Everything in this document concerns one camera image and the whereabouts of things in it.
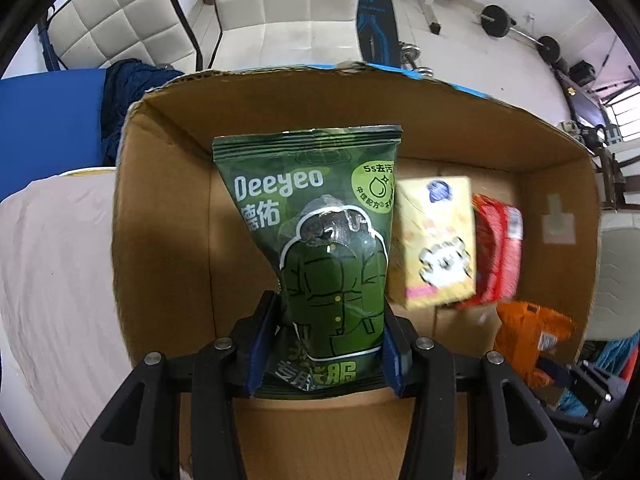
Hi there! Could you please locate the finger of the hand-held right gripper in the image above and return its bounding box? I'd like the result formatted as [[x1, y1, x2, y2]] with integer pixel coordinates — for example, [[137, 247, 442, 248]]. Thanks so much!
[[537, 356, 629, 433]]

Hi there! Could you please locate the green wet wipes packet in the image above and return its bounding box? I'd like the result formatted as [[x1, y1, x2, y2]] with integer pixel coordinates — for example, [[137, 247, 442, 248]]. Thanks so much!
[[212, 125, 404, 402]]

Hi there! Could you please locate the black and blue board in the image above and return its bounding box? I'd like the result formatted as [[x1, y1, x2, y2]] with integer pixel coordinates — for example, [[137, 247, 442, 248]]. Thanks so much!
[[357, 0, 402, 67]]

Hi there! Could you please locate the orange packet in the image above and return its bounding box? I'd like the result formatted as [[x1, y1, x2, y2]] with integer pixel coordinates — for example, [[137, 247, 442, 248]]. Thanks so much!
[[494, 301, 577, 387]]

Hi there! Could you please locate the black barbell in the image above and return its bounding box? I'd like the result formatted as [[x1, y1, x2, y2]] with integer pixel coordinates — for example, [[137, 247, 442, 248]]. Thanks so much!
[[479, 4, 562, 65]]

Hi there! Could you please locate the cardboard box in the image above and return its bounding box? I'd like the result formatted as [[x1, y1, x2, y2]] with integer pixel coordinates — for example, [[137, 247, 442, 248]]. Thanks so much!
[[112, 61, 604, 480]]

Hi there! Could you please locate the blue mat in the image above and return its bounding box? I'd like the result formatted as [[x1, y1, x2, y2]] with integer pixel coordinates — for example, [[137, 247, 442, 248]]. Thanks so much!
[[0, 67, 109, 204]]

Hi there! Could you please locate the dark blue knitted cloth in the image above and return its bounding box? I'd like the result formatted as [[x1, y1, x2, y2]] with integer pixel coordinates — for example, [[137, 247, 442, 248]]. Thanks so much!
[[99, 59, 185, 167]]

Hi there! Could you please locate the small chrome dumbbell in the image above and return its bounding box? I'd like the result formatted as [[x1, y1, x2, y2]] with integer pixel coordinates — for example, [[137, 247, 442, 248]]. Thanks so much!
[[399, 42, 437, 80]]

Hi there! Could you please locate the white quilted chair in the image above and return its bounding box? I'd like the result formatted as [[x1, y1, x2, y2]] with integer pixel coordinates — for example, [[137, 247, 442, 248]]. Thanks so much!
[[204, 0, 364, 70], [39, 0, 202, 72]]

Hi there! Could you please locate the teal cloth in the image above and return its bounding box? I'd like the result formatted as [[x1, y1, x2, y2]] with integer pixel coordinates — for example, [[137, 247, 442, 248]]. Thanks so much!
[[559, 331, 640, 417]]

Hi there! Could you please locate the yellow rimmed plate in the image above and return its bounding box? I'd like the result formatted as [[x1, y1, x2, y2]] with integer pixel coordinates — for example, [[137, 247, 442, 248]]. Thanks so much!
[[59, 165, 119, 178]]

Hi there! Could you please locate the yellow tissue packet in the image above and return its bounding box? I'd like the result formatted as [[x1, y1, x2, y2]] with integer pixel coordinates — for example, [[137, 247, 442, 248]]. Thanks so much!
[[387, 176, 479, 311]]

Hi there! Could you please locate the black kettlebell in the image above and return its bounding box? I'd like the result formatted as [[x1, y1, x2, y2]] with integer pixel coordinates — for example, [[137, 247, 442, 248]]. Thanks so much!
[[580, 122, 608, 150]]

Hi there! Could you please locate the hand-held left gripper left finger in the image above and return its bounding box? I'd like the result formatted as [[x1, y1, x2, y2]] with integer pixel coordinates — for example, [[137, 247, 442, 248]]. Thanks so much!
[[62, 291, 279, 480]]

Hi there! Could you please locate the red snack packet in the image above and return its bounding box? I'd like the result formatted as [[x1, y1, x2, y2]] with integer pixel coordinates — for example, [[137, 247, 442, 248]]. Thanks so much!
[[455, 193, 525, 309]]

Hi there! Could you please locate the beige blanket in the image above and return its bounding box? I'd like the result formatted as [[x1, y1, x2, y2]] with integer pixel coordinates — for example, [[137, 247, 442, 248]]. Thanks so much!
[[0, 170, 137, 457]]

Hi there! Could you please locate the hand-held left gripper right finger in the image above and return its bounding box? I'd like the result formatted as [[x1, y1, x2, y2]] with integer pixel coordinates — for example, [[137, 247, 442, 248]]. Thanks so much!
[[382, 310, 586, 480]]

